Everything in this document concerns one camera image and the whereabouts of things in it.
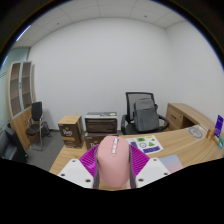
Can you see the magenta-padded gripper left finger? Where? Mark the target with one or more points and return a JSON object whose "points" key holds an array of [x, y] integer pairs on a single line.
{"points": [[78, 171]]}

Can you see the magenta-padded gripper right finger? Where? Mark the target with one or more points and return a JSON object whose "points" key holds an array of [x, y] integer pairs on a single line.
{"points": [[150, 171]]}

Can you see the pink computer mouse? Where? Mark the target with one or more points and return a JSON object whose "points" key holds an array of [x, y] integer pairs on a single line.
{"points": [[114, 163]]}

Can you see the white sticker sheet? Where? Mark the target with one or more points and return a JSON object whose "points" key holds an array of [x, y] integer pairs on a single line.
{"points": [[146, 145]]}

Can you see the tall brown coffee box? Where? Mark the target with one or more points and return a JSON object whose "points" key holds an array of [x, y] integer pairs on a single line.
{"points": [[70, 132]]}

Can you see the black patterned box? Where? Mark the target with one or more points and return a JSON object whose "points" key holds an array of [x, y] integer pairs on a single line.
{"points": [[100, 124]]}

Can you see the grey backpack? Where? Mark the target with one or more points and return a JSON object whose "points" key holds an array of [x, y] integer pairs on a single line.
{"points": [[146, 115]]}

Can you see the pale round disc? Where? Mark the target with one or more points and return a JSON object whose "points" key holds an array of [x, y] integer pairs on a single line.
{"points": [[196, 131]]}

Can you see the wooden side desk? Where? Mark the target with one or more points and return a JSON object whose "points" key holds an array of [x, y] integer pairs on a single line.
{"points": [[181, 115]]}

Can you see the black visitor chair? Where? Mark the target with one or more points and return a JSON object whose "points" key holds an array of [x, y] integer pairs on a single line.
{"points": [[36, 120]]}

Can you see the black mesh office chair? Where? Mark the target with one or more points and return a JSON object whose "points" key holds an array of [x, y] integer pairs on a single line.
{"points": [[130, 106]]}

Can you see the black leather sofa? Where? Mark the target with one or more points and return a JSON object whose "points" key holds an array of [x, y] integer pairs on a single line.
{"points": [[11, 146]]}

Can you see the purple standing card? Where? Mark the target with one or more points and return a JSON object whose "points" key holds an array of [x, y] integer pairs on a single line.
{"points": [[219, 125]]}

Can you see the wooden glass-door shelf cabinet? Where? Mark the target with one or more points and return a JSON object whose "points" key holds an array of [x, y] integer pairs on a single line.
{"points": [[16, 103]]}

